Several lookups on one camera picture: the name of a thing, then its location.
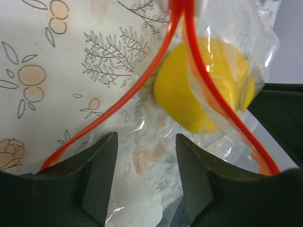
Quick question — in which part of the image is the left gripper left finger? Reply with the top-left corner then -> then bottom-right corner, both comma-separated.
0,132 -> 118,227

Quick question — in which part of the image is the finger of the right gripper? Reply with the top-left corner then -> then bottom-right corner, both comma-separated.
248,83 -> 303,168

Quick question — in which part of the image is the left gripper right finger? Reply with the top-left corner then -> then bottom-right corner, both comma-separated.
176,134 -> 303,227

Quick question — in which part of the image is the clear zip top bag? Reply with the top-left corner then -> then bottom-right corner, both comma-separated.
42,0 -> 278,227

